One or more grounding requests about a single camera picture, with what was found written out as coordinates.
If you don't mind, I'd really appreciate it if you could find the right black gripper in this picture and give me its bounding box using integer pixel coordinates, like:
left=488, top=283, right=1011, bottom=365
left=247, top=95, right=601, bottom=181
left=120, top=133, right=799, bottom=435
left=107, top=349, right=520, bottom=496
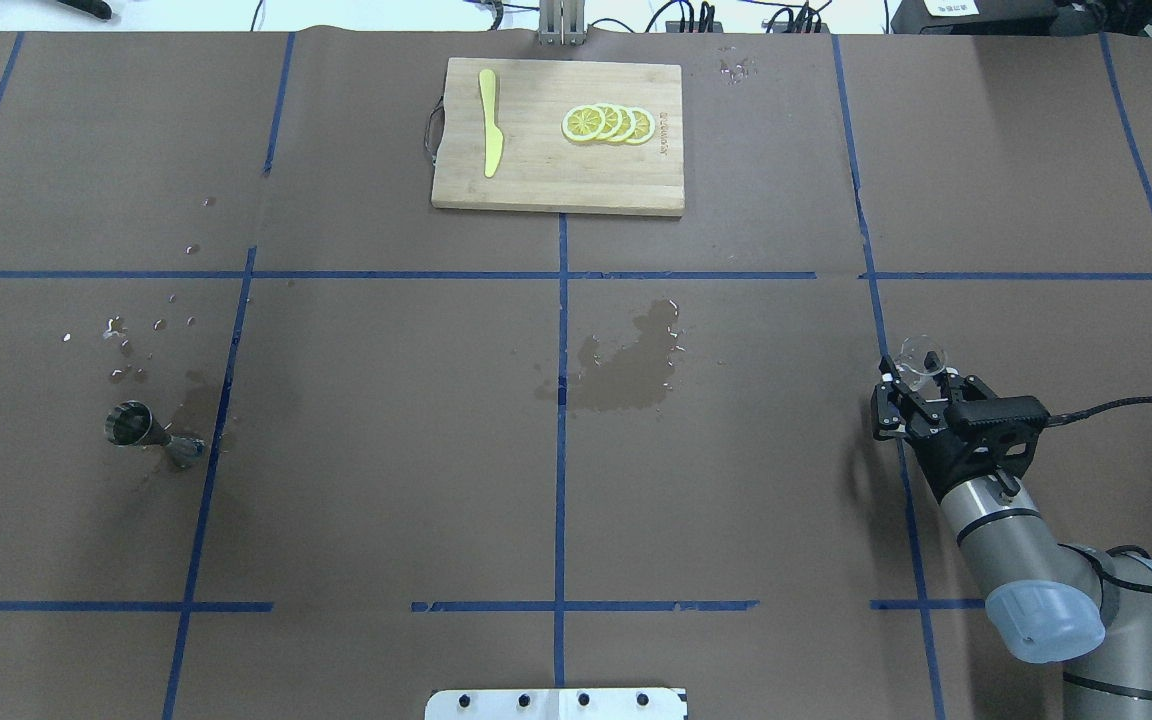
left=870, top=366, right=1036, bottom=503

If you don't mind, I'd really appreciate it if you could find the clear glass cup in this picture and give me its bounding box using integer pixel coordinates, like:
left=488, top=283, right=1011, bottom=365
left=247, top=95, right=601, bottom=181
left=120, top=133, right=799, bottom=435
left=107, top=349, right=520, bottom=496
left=895, top=334, right=947, bottom=395

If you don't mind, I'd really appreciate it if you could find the steel jigger measuring cup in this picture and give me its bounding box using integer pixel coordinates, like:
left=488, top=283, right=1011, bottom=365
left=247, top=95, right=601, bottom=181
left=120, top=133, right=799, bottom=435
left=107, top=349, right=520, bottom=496
left=104, top=400, right=207, bottom=469

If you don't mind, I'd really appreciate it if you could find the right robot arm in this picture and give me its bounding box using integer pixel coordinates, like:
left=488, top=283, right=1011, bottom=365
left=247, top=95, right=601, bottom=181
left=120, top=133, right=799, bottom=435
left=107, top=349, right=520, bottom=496
left=870, top=354, right=1152, bottom=719

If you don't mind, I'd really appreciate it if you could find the back lemon slice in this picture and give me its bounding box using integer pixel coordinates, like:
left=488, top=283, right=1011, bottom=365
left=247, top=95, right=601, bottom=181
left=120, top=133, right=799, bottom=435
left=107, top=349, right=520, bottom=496
left=623, top=108, right=657, bottom=146

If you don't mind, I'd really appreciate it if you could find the bamboo cutting board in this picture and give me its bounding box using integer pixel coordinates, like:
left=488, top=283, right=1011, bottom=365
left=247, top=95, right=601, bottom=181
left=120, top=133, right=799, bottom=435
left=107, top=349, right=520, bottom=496
left=431, top=56, right=685, bottom=217

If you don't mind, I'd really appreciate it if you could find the yellow plastic knife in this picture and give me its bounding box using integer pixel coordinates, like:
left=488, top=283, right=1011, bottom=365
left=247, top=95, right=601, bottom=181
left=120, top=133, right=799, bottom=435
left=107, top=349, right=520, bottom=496
left=477, top=68, right=505, bottom=179

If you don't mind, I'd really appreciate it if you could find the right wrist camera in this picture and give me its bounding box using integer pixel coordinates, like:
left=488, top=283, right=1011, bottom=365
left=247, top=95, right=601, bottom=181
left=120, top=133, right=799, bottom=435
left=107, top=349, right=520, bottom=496
left=945, top=396, right=1051, bottom=448

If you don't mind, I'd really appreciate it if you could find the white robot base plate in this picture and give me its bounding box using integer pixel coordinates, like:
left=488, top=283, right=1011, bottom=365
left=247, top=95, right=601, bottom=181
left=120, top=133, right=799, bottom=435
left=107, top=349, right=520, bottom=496
left=424, top=687, right=690, bottom=719

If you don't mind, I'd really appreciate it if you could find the aluminium frame post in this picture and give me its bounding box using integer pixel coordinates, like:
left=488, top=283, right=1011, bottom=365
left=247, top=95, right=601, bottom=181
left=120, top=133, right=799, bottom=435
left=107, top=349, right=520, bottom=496
left=538, top=0, right=588, bottom=46

